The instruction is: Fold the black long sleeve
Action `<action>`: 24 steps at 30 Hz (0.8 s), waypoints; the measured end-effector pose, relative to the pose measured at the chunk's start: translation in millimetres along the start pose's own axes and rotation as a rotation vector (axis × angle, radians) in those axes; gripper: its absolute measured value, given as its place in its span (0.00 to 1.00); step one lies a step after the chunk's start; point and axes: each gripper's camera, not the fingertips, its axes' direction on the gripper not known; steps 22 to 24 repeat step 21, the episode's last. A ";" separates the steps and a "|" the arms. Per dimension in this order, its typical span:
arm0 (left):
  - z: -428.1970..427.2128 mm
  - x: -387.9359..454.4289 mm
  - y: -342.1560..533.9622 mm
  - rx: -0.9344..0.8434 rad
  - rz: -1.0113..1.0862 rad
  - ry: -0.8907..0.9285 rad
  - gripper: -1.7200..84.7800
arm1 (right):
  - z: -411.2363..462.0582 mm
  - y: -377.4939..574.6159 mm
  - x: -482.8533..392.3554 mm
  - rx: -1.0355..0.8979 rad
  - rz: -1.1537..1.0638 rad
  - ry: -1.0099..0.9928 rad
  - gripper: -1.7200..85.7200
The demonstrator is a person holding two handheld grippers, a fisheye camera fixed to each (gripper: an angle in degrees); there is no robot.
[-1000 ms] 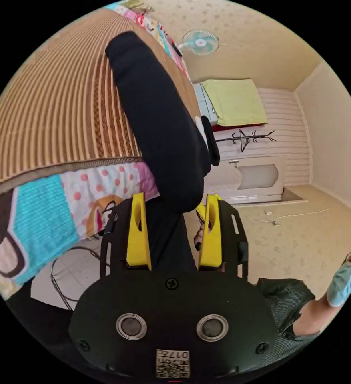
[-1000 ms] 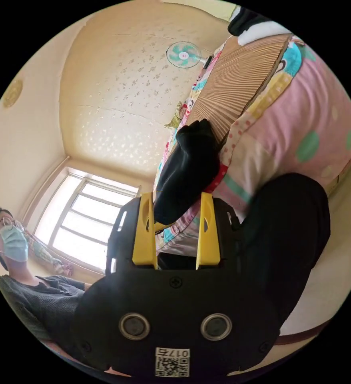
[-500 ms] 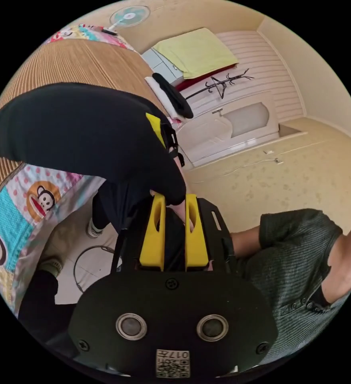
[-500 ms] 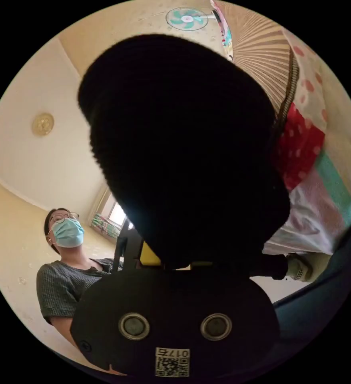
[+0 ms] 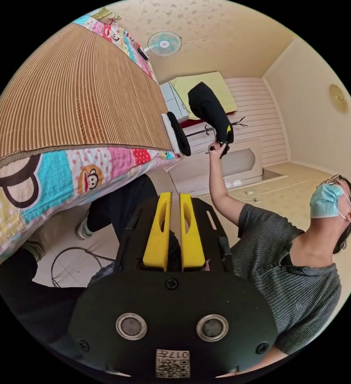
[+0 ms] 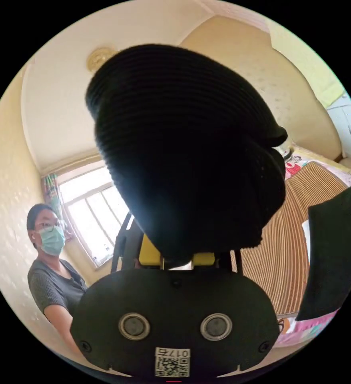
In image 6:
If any window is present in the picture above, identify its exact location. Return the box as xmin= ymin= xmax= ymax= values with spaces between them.
xmin=57 ymin=166 xmax=135 ymax=269

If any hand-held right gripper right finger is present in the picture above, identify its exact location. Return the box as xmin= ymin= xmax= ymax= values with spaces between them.
xmin=192 ymin=252 xmax=215 ymax=268

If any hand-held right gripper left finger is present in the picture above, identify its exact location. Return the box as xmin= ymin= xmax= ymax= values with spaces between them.
xmin=138 ymin=233 xmax=165 ymax=267

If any bed with striped woven mat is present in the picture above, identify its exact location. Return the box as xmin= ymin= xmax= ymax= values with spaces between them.
xmin=230 ymin=149 xmax=351 ymax=349

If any person's body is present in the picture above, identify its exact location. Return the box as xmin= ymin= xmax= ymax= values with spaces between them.
xmin=26 ymin=203 xmax=89 ymax=356

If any round ceiling lamp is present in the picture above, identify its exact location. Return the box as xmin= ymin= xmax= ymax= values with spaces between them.
xmin=86 ymin=47 xmax=118 ymax=73

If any colourful patterned curtain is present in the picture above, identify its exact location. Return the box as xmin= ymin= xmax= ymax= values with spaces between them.
xmin=42 ymin=172 xmax=73 ymax=242

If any black long sleeve shirt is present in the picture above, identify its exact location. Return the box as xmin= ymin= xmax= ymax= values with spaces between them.
xmin=85 ymin=44 xmax=351 ymax=322

